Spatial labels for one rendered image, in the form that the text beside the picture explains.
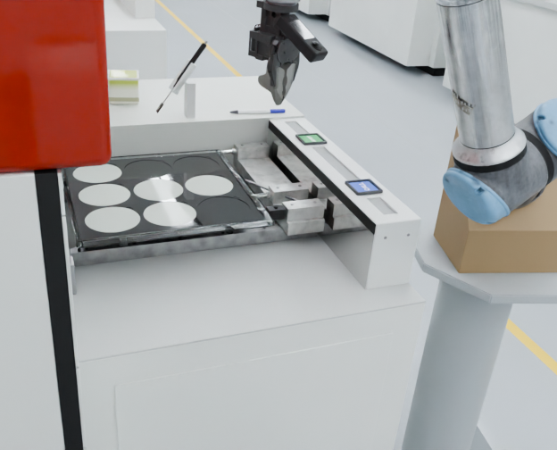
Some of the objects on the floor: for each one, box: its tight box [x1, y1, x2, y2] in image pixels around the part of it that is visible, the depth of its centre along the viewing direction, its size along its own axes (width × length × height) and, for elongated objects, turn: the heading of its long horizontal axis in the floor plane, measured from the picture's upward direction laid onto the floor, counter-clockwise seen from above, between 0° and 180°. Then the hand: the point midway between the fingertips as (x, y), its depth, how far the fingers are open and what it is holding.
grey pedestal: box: [397, 220, 557, 450], centre depth 159 cm, size 51×44×82 cm
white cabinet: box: [79, 303, 425, 450], centre depth 168 cm, size 64×96×82 cm, turn 13°
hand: (281, 100), depth 141 cm, fingers closed
